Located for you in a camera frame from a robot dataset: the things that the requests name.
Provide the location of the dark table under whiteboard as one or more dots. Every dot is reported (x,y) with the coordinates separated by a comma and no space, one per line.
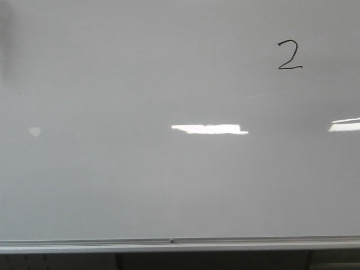
(296,259)

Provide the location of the white whiteboard with aluminium frame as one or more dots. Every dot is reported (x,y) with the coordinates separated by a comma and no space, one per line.
(223,125)

